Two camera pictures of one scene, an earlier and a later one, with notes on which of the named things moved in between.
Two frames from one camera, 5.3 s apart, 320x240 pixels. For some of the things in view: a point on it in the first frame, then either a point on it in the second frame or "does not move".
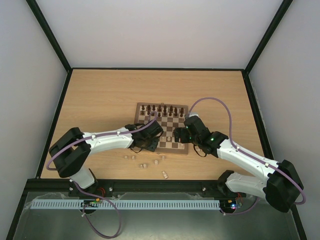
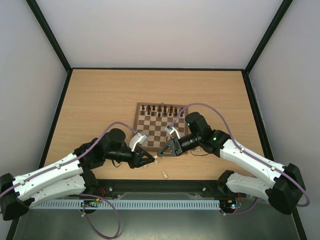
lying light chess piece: (165, 175) does not move
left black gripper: (153, 146) → (133, 164)
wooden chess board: (170, 117) does not move
